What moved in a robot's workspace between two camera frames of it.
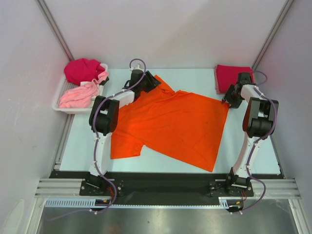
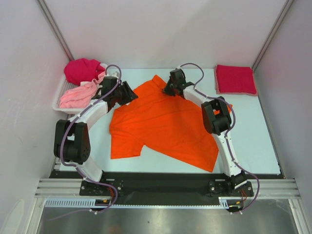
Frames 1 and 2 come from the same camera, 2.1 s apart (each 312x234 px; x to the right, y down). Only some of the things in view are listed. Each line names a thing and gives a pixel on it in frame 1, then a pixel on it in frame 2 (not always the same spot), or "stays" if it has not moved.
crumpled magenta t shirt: [82, 70] stays
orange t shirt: [180, 123] stays
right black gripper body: [234, 98] → [170, 88]
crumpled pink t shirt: [80, 97] stays
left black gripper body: [148, 83] → [123, 94]
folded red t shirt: [227, 75] stays
